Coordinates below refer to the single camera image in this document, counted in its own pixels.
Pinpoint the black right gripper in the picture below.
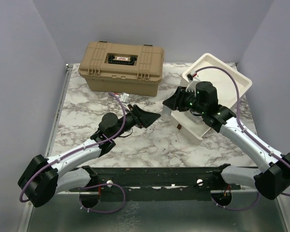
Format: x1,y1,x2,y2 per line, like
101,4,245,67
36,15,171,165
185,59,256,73
163,86,206,115

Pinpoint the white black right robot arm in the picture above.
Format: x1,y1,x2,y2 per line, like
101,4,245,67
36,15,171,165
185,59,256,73
163,81,290,200

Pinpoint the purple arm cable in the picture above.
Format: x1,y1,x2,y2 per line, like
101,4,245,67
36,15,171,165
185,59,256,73
195,66,290,196
19,92,128,203

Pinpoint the black case carry handle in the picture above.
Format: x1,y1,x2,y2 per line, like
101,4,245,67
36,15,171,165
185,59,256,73
107,54,137,66

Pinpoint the black front mounting rail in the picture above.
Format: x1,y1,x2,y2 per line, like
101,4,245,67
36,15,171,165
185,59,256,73
84,165,242,202

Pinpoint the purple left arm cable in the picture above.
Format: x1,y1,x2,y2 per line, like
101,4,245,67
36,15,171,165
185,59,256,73
19,92,128,203

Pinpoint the tan plastic tool case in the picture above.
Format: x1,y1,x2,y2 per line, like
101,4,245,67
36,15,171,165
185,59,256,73
78,41,164,97

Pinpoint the white drawer organizer box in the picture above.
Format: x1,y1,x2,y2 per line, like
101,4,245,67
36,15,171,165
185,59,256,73
180,53,252,109

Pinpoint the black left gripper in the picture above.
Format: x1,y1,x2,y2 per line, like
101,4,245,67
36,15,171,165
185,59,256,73
112,104,160,140

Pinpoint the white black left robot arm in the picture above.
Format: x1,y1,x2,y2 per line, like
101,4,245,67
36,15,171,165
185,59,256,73
17,105,160,207

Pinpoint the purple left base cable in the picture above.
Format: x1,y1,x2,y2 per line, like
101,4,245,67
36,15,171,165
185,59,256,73
78,182,127,214

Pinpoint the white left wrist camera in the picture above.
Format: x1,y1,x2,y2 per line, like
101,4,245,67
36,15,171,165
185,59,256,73
115,93,130,103

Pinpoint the clear plastic tube case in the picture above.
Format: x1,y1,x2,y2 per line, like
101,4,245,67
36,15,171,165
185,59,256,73
161,105,172,122

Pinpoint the aluminium table edge rail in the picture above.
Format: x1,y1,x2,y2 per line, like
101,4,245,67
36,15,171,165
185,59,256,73
43,63,73,158

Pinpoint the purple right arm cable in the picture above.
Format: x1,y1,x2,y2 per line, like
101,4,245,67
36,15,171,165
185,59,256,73
195,66,290,196

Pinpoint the white bottom pull-out drawer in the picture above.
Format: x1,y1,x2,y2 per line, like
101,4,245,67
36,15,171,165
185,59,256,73
170,111,211,145

